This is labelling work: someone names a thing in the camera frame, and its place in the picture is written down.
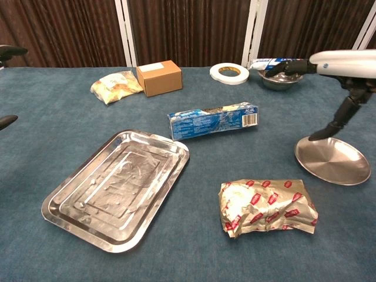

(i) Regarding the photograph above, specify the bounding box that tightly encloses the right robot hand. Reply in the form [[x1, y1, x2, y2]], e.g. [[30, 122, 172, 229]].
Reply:
[[266, 49, 376, 142]]

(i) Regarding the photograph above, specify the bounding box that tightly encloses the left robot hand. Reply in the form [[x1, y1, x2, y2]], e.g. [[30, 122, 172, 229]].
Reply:
[[0, 45, 29, 132]]

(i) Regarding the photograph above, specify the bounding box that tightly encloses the blue cookie box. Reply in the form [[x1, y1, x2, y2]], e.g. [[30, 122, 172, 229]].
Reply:
[[167, 102, 260, 142]]

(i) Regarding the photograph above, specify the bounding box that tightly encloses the gold red snack bag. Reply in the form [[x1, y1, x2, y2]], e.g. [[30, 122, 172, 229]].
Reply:
[[217, 178, 320, 240]]

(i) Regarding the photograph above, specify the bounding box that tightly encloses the small steel bowl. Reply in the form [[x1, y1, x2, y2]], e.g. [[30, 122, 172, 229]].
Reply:
[[257, 69, 305, 92]]

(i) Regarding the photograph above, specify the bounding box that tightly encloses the white blue toothpaste tube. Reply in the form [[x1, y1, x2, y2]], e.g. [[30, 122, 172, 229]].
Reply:
[[248, 57, 303, 72]]

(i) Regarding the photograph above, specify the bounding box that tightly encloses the round steel plate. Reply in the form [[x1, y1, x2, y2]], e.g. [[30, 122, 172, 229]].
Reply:
[[294, 136, 372, 186]]

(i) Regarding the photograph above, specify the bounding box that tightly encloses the yellow snack packet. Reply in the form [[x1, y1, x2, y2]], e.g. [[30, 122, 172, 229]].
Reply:
[[90, 70, 145, 105]]

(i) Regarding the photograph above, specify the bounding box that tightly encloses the white tape roll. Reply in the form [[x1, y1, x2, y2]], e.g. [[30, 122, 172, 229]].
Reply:
[[209, 62, 250, 86]]

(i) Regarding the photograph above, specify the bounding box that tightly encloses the teal tablecloth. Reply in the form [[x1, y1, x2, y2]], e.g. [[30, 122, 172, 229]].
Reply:
[[0, 66, 376, 282]]

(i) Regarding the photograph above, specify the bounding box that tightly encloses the brown cardboard box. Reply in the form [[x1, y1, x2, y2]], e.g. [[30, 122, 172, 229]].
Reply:
[[136, 60, 183, 98]]

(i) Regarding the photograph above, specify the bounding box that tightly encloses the rectangular steel tray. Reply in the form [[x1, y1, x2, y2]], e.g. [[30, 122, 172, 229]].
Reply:
[[41, 129, 190, 254]]

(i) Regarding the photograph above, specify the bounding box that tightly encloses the white screen frame post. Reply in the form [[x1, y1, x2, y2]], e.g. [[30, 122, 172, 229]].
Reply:
[[351, 17, 376, 51], [114, 0, 139, 68], [240, 0, 268, 68]]

